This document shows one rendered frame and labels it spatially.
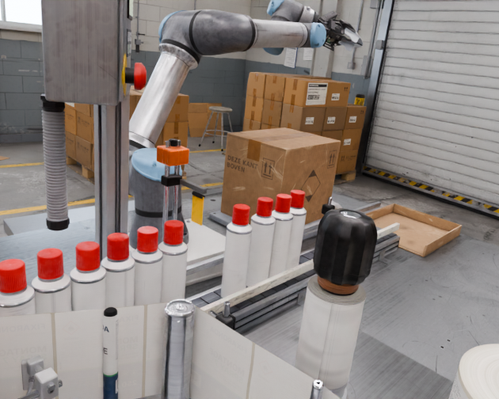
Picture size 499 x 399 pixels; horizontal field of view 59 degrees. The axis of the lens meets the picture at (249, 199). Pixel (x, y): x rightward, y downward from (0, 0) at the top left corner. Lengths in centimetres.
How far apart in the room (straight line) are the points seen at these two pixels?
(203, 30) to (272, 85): 349
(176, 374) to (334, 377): 24
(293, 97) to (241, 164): 312
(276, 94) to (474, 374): 416
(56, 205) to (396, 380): 62
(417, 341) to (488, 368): 38
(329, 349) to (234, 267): 30
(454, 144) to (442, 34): 116
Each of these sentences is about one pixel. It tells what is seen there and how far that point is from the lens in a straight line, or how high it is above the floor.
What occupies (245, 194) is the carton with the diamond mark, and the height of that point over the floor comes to 94.
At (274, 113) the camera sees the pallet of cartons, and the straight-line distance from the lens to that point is 466.
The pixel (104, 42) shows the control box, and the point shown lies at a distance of 64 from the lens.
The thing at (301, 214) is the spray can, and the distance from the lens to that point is 100.
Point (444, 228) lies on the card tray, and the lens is 174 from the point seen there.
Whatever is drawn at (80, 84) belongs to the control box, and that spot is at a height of 131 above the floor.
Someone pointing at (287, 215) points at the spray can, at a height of 105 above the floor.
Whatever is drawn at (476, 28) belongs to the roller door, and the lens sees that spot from 520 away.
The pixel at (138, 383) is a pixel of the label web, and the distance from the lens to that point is 66.
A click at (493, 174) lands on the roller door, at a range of 507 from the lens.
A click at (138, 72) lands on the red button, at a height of 133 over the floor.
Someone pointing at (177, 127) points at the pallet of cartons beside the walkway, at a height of 59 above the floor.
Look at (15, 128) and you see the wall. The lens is 619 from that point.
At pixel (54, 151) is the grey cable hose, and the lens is 72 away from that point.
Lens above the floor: 138
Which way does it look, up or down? 19 degrees down
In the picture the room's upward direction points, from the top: 6 degrees clockwise
